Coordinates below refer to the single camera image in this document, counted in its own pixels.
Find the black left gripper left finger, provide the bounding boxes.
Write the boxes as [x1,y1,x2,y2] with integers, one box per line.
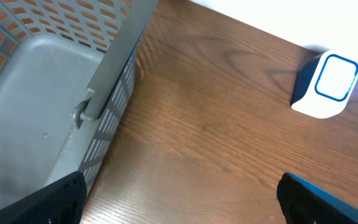
[0,171,87,224]

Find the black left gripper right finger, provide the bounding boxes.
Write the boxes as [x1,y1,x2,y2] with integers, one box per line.
[277,172,358,224]

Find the dark grey plastic basket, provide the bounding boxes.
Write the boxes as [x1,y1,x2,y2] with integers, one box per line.
[0,0,157,209]

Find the white barcode scanner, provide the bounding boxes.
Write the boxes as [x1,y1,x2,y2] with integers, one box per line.
[291,50,358,119]

